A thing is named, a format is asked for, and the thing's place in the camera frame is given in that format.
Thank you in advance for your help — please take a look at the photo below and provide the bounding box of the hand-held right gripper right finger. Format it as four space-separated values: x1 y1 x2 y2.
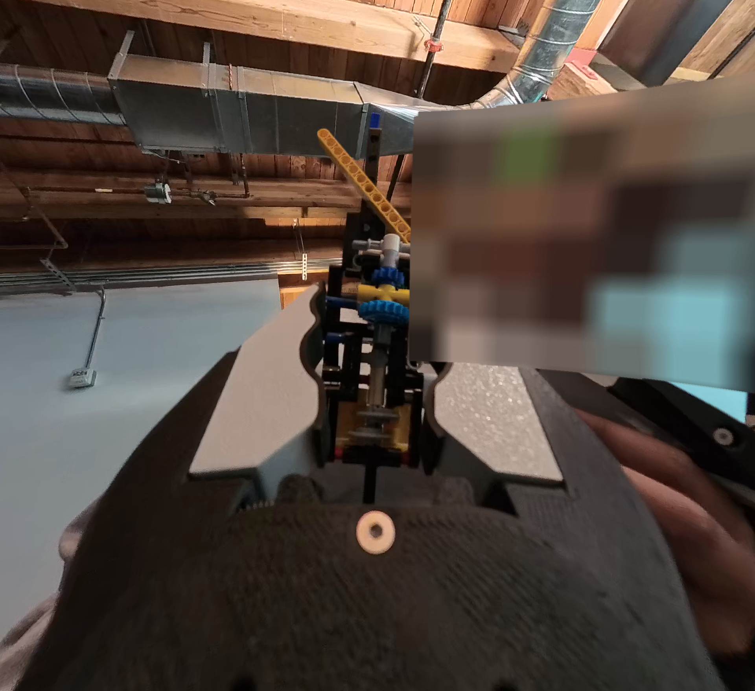
420 362 566 506

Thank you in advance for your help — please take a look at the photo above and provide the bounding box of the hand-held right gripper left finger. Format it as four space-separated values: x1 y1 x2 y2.
189 281 331 500

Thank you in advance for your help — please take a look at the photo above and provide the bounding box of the black and yellow lego model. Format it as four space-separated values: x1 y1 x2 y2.
317 128 425 504

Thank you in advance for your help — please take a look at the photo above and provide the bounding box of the person's left hand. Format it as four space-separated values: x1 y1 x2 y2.
575 410 755 662

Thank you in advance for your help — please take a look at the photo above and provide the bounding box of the black ceiling pipe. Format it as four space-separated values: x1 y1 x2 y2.
416 0 473 99

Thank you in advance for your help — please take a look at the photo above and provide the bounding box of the metal cable tray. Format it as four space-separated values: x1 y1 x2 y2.
0 257 310 297

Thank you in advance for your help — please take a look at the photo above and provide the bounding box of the metal wall conduit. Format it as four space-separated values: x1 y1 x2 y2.
83 284 108 370

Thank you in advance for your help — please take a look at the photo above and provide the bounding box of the rectangular metal air duct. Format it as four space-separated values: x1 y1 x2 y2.
108 31 449 164

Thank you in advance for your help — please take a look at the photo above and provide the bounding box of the spiral metal duct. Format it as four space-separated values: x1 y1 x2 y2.
0 62 127 127

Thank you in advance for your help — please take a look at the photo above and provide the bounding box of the spiral metal elbow duct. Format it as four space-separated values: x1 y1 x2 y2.
436 0 641 111

